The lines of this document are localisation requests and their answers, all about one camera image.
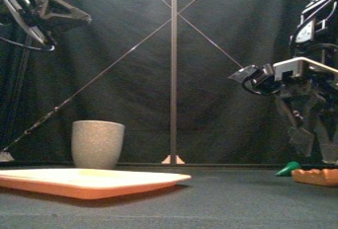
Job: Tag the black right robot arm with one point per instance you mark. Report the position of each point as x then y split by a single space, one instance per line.
317 25

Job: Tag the pink square plate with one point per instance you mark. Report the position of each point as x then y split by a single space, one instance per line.
89 182

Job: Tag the green cone toy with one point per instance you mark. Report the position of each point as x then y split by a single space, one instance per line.
288 168

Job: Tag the grey speckled cup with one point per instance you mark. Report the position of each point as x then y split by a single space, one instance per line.
97 144

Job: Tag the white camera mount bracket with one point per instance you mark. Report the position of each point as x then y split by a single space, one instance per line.
304 66

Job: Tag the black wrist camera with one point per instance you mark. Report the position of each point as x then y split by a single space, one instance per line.
257 78

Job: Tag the vertical metal frame pole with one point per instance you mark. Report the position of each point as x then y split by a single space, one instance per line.
174 75

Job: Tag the pole foot bracket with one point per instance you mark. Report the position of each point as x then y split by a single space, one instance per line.
173 160

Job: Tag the white corner foot bracket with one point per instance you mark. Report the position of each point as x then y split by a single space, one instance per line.
6 157

